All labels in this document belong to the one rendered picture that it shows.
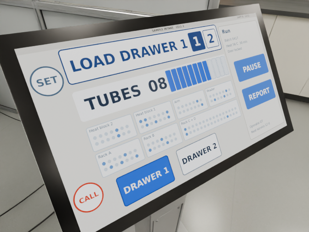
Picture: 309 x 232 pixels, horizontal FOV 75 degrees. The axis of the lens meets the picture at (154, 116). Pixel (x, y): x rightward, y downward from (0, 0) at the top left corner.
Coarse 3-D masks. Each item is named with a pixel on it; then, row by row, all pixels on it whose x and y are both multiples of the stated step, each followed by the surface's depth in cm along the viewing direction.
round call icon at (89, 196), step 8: (80, 184) 28; (88, 184) 29; (96, 184) 29; (72, 192) 28; (80, 192) 28; (88, 192) 28; (96, 192) 29; (104, 192) 29; (72, 200) 28; (80, 200) 28; (88, 200) 28; (96, 200) 29; (104, 200) 29; (80, 208) 28; (88, 208) 28; (96, 208) 29; (80, 216) 28
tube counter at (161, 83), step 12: (204, 60) 39; (216, 60) 40; (156, 72) 34; (168, 72) 35; (180, 72) 36; (192, 72) 37; (204, 72) 38; (216, 72) 40; (228, 72) 41; (156, 84) 34; (168, 84) 35; (180, 84) 36; (192, 84) 37; (156, 96) 34
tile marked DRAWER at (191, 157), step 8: (208, 136) 38; (216, 136) 38; (192, 144) 36; (200, 144) 37; (208, 144) 38; (216, 144) 38; (176, 152) 35; (184, 152) 35; (192, 152) 36; (200, 152) 37; (208, 152) 37; (216, 152) 38; (184, 160) 35; (192, 160) 36; (200, 160) 37; (208, 160) 37; (184, 168) 35; (192, 168) 36
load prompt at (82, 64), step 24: (72, 48) 29; (96, 48) 30; (120, 48) 32; (144, 48) 34; (168, 48) 35; (192, 48) 38; (216, 48) 40; (72, 72) 29; (96, 72) 30; (120, 72) 32
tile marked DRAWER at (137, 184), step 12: (144, 168) 32; (156, 168) 33; (168, 168) 34; (120, 180) 30; (132, 180) 31; (144, 180) 32; (156, 180) 33; (168, 180) 34; (120, 192) 30; (132, 192) 31; (144, 192) 32
